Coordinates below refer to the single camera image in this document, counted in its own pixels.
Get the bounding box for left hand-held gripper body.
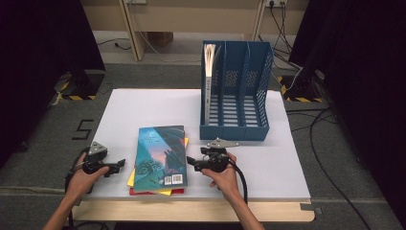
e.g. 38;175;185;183
81;141;111;175

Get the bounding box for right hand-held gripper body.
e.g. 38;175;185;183
198;137;240;174

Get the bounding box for yellow book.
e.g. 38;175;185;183
126;137;190;196

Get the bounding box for red book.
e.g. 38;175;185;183
128;187;186;196

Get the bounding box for teal night-scene book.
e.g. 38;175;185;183
132;125;189;194

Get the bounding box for blue file rack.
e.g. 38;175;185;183
199;39;275;142

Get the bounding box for white book with picture grid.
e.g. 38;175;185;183
203;43;222;127

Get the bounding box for person's right hand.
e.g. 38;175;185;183
200;151;242;201

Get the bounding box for person's left hand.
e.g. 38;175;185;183
64;152;110;201

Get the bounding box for light wooden table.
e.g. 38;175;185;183
71;88;316;223

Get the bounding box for black stand base striped tape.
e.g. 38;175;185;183
53;69;106;102
277;68;327;104

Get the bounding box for grey tape piece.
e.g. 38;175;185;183
299;202;324;216

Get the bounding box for black curtain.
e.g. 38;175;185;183
288;0;406;221
0;0;106;169

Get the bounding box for left hand-held gripper black cable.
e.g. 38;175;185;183
64;147;90;230

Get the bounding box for hand-held gripper black cable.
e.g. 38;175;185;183
227;160;250;206
64;147;90;230

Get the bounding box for right hand-held gripper black cable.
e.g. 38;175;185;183
227;160;250;206

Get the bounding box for black cables on floor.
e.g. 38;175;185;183
284;106;373;230

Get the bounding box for white floor cable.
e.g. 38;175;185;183
139;31;203;64

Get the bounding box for black floor cable with plug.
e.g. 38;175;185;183
97;37;133;52

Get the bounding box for black cables from wall socket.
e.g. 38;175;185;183
257;2;304;71

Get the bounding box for beige wooden desk frame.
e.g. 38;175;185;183
79;0;310;62

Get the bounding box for white wall socket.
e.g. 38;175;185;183
265;0;288;9

